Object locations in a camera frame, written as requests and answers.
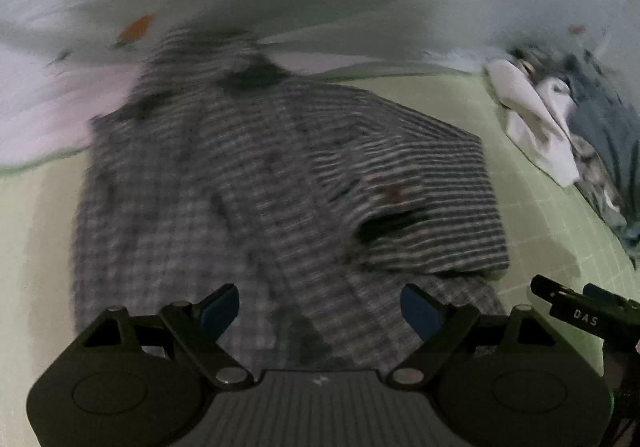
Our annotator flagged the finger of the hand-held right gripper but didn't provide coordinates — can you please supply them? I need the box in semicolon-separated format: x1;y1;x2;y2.
581;282;640;312
530;274;640;353

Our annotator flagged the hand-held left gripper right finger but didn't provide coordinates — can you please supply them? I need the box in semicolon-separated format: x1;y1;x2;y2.
387;283;558;390

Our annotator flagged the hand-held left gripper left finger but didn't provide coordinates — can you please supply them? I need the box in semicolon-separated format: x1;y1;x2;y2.
80;283;253;390

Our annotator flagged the blue white checked shirt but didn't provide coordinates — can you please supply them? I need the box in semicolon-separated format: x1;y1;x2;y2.
72;24;511;373

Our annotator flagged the light grey garment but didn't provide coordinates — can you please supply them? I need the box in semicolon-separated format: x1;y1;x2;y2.
575;142;632;230

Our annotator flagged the blue-grey garment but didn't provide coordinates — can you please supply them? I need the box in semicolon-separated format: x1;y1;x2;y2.
565;52;640;228

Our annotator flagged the white garment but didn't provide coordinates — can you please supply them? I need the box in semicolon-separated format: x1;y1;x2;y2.
485;58;581;188

